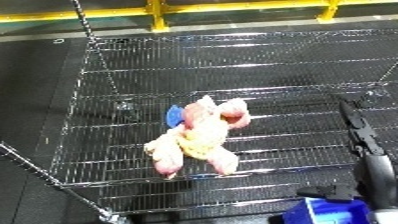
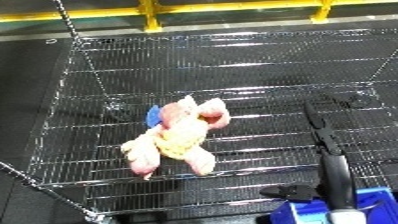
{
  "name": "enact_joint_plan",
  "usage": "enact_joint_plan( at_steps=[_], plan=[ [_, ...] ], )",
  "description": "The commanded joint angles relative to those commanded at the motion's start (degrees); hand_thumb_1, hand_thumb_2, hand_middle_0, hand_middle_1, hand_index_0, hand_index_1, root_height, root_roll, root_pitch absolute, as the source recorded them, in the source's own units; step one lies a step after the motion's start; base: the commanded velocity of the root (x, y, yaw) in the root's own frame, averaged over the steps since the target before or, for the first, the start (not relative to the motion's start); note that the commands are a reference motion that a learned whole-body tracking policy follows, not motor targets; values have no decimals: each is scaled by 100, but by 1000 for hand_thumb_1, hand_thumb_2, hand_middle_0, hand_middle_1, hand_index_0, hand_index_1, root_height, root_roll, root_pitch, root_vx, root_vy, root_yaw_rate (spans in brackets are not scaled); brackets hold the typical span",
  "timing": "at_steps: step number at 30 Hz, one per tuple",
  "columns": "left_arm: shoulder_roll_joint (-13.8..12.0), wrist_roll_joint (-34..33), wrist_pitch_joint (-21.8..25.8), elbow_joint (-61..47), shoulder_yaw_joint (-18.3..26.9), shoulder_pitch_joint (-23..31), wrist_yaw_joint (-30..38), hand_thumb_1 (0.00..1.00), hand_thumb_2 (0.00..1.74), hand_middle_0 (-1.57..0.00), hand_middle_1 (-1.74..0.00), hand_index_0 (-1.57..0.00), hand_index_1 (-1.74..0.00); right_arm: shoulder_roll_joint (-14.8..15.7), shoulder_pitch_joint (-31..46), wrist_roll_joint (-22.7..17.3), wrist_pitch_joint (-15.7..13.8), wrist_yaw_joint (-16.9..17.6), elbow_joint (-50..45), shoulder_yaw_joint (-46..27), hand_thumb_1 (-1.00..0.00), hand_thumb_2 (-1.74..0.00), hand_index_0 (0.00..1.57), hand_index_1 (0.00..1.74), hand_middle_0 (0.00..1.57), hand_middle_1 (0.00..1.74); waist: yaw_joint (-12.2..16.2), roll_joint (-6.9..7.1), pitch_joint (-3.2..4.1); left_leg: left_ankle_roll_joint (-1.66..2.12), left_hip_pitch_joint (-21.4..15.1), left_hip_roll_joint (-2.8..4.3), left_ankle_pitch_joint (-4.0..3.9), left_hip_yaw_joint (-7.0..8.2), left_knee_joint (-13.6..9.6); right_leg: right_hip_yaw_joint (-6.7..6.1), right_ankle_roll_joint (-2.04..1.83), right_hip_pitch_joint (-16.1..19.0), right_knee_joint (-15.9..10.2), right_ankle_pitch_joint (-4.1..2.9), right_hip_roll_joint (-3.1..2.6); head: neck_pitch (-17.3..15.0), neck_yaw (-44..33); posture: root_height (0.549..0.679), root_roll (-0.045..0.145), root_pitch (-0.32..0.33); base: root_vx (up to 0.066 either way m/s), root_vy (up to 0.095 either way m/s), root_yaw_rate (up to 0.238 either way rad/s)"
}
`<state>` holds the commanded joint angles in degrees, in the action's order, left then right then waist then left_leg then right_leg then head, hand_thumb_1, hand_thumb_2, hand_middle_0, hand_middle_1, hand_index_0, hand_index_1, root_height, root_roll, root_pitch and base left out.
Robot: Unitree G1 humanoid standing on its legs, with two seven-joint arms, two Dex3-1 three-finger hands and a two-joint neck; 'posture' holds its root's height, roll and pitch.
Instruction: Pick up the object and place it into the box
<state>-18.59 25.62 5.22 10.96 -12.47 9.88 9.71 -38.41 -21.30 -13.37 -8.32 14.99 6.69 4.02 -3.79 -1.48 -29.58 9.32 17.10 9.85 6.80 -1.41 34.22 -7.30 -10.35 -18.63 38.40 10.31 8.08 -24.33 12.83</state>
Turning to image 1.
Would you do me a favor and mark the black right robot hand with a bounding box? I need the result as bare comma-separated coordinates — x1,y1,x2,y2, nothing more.
294,93,384,203

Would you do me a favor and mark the pink and yellow soft toy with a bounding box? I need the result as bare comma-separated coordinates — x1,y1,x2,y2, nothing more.
142,95,253,180

